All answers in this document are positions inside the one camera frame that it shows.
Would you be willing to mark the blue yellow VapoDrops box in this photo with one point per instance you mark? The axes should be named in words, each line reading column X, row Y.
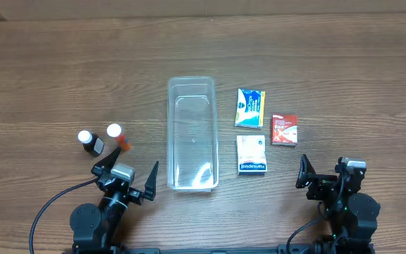
column 250, row 108

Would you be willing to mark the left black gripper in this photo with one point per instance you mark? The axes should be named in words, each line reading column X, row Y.
column 119, row 186

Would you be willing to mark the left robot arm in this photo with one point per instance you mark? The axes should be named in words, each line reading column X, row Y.
column 94, row 226

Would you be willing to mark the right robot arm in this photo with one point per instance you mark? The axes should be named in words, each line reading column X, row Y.
column 352, row 215

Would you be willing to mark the red medicine box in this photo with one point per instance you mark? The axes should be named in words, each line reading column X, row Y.
column 284, row 129

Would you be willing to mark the white Hansaplast box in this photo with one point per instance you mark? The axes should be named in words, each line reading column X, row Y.
column 251, row 154

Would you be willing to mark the clear plastic container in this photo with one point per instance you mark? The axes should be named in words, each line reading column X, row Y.
column 192, row 134

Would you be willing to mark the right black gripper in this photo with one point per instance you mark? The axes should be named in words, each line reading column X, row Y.
column 317, row 183

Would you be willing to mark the dark bottle white cap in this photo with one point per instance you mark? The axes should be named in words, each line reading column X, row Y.
column 91, row 143

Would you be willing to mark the orange bottle white cap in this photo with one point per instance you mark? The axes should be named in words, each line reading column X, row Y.
column 114, row 130

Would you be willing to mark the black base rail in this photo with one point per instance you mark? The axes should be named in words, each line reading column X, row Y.
column 280, row 249

